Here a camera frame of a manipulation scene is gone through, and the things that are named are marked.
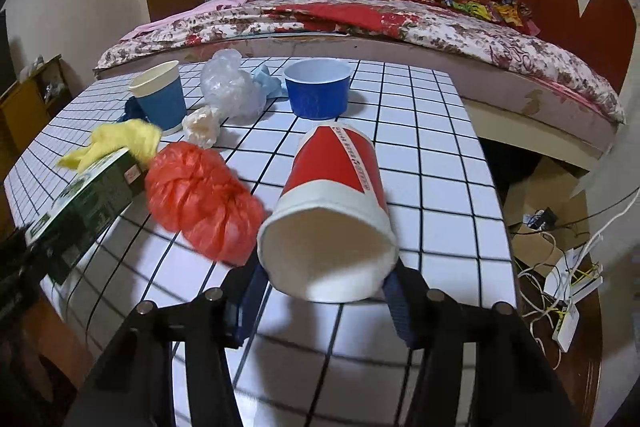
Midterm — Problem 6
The white router with antennas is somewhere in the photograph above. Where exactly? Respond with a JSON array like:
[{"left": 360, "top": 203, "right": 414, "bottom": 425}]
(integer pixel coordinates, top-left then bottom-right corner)
[{"left": 542, "top": 247, "right": 603, "bottom": 305}]

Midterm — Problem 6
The green cardboard box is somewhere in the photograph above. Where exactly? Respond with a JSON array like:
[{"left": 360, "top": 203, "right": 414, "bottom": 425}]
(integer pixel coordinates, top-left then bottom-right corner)
[{"left": 25, "top": 147, "right": 148, "bottom": 285}]

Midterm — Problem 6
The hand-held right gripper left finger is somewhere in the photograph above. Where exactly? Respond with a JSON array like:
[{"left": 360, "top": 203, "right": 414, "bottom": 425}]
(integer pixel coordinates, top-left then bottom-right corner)
[{"left": 62, "top": 264, "right": 273, "bottom": 427}]

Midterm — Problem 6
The red scalloped headboard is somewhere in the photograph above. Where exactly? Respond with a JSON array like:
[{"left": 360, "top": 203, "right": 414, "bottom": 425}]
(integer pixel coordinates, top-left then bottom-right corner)
[{"left": 495, "top": 0, "right": 638, "bottom": 92}]

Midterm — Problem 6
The blue paper cup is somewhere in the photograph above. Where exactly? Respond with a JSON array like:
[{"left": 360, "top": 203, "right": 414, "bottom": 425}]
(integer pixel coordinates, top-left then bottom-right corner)
[{"left": 128, "top": 61, "right": 188, "bottom": 136}]

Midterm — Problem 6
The wooden cabinet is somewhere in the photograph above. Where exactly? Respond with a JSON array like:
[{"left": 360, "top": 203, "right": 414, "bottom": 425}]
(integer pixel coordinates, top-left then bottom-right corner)
[{"left": 0, "top": 54, "right": 76, "bottom": 158}]

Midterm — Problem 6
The clear plastic bag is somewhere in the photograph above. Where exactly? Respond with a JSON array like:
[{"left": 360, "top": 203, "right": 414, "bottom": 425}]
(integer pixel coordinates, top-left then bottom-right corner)
[{"left": 200, "top": 49, "right": 268, "bottom": 120}]

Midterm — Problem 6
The red plastic bag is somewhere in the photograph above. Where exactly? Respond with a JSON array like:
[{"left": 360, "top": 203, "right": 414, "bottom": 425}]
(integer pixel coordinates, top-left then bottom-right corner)
[{"left": 145, "top": 142, "right": 266, "bottom": 266}]

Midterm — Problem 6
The light blue crumpled tissue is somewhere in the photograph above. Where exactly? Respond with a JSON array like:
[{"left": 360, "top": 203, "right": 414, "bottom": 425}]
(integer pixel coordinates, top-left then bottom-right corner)
[{"left": 250, "top": 66, "right": 290, "bottom": 100}]

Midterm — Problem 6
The white paper ball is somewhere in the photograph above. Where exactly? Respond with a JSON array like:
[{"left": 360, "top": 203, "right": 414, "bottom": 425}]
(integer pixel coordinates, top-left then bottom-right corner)
[{"left": 181, "top": 105, "right": 221, "bottom": 148}]

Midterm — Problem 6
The red and white paper cup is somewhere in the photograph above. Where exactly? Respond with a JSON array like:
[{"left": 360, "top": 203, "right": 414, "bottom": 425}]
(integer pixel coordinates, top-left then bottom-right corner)
[{"left": 256, "top": 123, "right": 401, "bottom": 304}]

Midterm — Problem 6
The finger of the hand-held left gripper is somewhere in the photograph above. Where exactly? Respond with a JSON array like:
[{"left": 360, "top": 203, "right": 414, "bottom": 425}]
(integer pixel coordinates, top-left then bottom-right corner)
[{"left": 0, "top": 227, "right": 43, "bottom": 323}]

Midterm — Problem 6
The white cable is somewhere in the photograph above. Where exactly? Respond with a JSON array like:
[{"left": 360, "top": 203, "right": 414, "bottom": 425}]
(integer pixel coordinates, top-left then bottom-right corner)
[{"left": 515, "top": 192, "right": 640, "bottom": 373}]

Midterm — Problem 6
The dark blue cloth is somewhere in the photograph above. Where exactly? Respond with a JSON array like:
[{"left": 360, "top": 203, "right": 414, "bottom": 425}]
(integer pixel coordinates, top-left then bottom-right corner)
[{"left": 123, "top": 97, "right": 146, "bottom": 122}]

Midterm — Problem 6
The flat white router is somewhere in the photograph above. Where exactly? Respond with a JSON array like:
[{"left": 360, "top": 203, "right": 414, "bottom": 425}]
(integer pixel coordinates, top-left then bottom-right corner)
[{"left": 554, "top": 302, "right": 581, "bottom": 353}]

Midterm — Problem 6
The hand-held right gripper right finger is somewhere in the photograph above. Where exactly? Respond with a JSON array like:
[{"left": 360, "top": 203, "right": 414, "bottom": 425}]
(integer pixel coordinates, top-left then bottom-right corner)
[{"left": 382, "top": 264, "right": 583, "bottom": 427}]

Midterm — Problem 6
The small black device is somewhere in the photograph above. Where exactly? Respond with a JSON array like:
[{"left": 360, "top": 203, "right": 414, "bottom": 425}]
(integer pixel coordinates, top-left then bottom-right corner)
[{"left": 522, "top": 207, "right": 558, "bottom": 230}]

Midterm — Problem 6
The bed with floral bedding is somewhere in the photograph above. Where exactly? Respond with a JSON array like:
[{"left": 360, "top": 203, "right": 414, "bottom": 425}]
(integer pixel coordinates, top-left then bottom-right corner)
[{"left": 93, "top": 0, "right": 626, "bottom": 125}]

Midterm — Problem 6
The yellow cloth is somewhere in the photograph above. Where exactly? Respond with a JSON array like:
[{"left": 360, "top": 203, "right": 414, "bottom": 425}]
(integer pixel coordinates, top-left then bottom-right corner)
[{"left": 56, "top": 118, "right": 163, "bottom": 171}]

